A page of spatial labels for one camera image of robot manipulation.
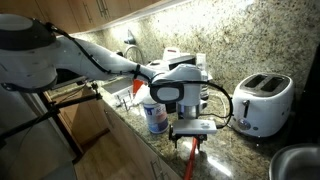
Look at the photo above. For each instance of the kitchen sink basin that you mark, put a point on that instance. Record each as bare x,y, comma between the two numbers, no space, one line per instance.
118,85

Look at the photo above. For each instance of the white wipes canister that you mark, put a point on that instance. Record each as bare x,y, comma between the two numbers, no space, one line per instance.
155,113

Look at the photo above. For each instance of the black camera tripod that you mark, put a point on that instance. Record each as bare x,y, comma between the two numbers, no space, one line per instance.
53,110

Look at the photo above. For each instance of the wooden upper cabinet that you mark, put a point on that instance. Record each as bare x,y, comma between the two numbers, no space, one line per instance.
75,15

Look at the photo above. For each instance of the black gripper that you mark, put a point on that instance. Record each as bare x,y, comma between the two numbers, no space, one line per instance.
175,137

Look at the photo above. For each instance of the white two-slot toaster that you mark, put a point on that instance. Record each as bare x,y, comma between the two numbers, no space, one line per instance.
261,104

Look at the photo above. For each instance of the black and white coffee machine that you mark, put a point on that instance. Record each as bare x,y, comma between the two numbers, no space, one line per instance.
176,61

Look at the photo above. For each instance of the chrome kitchen faucet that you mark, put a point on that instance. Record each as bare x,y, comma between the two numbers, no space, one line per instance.
132,51

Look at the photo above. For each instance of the stainless steel pot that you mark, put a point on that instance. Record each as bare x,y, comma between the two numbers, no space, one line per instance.
296,162

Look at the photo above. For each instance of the stainless steel refrigerator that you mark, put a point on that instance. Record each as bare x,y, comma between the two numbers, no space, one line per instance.
39,152

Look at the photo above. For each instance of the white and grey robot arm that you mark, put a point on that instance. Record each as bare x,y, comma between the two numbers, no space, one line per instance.
31,53

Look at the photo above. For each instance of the orange silicone spatula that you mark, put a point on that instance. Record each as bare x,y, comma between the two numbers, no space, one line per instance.
189,168

